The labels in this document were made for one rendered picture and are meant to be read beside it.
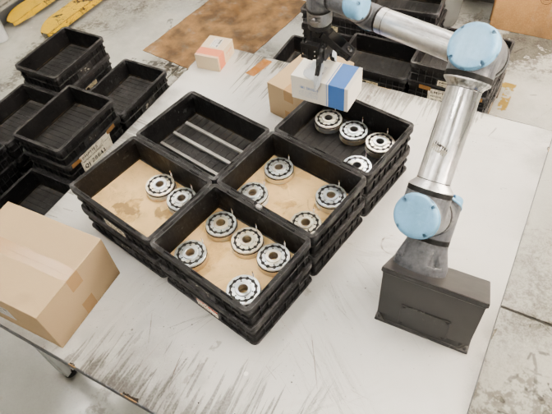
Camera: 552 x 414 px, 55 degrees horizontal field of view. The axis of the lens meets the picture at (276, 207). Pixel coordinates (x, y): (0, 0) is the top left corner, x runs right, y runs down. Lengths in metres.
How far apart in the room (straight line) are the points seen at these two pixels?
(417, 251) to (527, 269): 1.32
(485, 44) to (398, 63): 1.78
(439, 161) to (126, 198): 1.08
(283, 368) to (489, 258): 0.76
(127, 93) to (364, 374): 2.11
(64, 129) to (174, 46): 1.49
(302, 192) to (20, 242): 0.92
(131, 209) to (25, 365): 1.10
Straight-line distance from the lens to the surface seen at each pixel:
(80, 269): 1.74
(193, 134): 2.09
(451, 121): 1.37
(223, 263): 1.68
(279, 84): 2.20
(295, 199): 1.80
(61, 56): 3.40
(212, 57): 2.55
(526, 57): 3.97
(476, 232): 1.94
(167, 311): 1.79
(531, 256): 2.83
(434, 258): 1.53
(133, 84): 3.19
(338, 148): 1.97
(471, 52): 1.36
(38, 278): 1.76
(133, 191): 1.95
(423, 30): 1.59
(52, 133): 2.88
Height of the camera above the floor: 2.21
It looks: 51 degrees down
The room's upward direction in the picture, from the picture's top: 7 degrees counter-clockwise
